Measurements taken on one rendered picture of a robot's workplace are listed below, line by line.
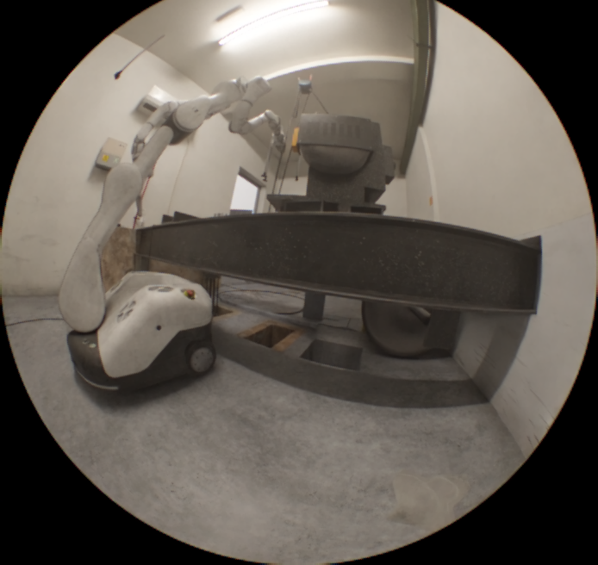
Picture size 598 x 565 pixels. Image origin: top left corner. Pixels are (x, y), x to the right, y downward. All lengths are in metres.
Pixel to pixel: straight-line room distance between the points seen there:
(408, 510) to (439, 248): 0.73
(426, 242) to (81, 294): 1.09
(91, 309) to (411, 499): 0.98
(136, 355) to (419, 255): 0.89
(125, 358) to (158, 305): 0.20
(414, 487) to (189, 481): 0.50
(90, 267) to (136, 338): 0.27
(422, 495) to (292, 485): 0.31
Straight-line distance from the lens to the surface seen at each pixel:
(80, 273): 0.68
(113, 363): 0.60
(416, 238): 0.61
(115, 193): 0.69
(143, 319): 0.56
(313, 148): 1.10
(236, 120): 1.04
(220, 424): 0.62
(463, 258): 0.67
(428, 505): 0.56
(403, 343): 1.14
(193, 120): 0.90
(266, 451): 0.56
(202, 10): 2.69
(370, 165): 1.23
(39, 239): 2.17
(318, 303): 1.63
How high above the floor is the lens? 0.49
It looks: 1 degrees down
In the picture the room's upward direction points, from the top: 6 degrees clockwise
